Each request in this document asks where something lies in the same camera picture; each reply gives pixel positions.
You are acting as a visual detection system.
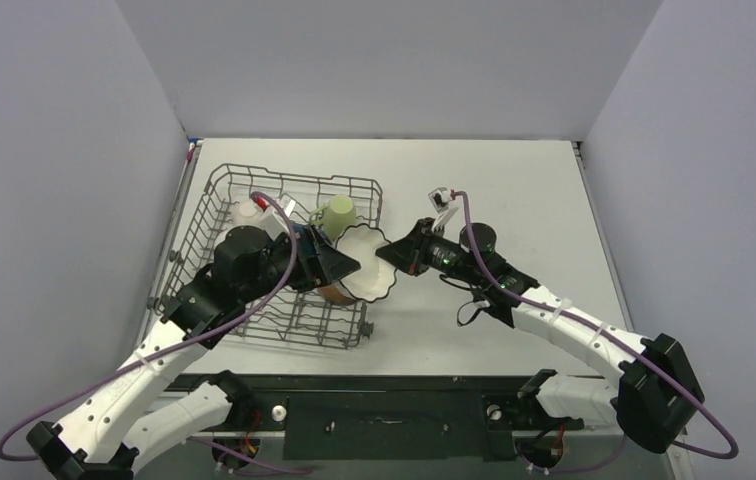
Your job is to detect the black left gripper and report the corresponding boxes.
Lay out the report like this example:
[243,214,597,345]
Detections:
[241,224,360,304]

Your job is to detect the tan brown bowl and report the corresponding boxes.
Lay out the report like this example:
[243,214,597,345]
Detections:
[316,284,357,306]

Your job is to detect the white scalloped bowl black rim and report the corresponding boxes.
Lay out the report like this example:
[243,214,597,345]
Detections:
[335,223,397,303]

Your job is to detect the green mug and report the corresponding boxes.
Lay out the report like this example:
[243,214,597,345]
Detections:
[309,195,357,241]

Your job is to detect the small white lobed bowl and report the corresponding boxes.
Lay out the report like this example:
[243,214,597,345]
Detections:
[230,199,264,229]

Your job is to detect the blue leaf-shaped dish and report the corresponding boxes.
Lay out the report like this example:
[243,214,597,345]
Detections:
[294,225,316,260]

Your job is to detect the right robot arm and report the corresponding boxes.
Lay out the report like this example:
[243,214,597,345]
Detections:
[376,217,704,453]

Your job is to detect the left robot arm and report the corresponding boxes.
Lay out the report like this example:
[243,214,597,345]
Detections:
[26,226,360,479]

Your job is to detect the grey wire dish rack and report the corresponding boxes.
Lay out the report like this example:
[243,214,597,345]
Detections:
[147,163,383,349]

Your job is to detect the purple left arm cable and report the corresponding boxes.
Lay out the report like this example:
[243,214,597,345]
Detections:
[0,192,316,477]

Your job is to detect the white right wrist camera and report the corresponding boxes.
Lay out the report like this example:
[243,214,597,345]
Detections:
[428,187,459,236]

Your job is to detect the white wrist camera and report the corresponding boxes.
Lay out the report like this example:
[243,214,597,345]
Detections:
[428,187,459,236]
[253,193,296,240]

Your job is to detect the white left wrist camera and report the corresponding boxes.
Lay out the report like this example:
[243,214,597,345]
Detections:
[253,193,296,240]

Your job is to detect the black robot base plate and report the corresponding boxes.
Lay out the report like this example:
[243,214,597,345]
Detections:
[119,374,591,463]

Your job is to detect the aluminium table edge rail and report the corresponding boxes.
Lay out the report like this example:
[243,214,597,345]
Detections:
[571,141,603,235]

